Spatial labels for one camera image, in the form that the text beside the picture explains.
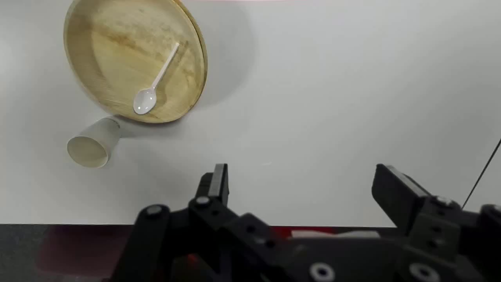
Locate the white paper cup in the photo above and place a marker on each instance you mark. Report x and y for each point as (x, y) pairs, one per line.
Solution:
(95, 145)

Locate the white plastic spoon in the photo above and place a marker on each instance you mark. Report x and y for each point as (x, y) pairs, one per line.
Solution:
(146, 98)

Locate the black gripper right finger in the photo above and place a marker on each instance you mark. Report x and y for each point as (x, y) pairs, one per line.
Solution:
(400, 194)

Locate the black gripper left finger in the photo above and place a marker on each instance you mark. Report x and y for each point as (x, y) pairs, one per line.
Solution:
(215, 183)

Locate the round wooden plate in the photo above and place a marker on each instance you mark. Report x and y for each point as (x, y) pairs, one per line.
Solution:
(131, 56)

